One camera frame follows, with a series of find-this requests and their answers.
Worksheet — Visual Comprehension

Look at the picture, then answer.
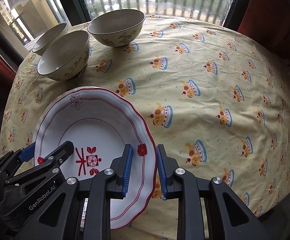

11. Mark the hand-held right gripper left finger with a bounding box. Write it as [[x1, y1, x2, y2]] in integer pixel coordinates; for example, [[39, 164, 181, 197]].
[[15, 144, 134, 240]]

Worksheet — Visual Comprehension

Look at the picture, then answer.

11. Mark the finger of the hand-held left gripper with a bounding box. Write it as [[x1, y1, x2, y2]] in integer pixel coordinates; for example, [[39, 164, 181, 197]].
[[0, 144, 36, 178], [3, 141, 75, 188]]

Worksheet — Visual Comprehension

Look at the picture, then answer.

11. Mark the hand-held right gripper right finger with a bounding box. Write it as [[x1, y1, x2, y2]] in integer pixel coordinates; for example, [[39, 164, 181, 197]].
[[157, 144, 268, 240]]

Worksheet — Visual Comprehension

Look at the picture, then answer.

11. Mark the wavy-rim plate with centre emblem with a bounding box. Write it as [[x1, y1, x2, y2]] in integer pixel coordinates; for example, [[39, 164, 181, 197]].
[[34, 86, 158, 230]]

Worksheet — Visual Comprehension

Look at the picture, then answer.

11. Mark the cream floral bowl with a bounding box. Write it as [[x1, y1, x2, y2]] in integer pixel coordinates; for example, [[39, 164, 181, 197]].
[[32, 22, 68, 55], [37, 30, 90, 81], [87, 9, 146, 48]]

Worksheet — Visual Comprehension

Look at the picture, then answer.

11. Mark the grey slatted outdoor board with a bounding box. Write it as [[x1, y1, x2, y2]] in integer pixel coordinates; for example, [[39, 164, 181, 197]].
[[24, 36, 39, 53]]

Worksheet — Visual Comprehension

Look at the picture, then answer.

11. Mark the yellow printed tablecloth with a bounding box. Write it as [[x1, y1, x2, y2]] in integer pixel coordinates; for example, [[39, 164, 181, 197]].
[[0, 14, 290, 240]]

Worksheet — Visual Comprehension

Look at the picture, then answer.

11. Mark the neighbouring building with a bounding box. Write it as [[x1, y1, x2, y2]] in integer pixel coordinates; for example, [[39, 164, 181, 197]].
[[0, 0, 33, 43]]

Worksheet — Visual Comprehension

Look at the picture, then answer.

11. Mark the balcony railing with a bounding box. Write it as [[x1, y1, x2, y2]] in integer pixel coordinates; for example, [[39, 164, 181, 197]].
[[10, 0, 238, 43]]

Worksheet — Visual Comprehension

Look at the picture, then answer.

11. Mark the dark window frame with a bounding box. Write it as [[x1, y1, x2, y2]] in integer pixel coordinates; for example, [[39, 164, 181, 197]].
[[0, 0, 253, 63]]

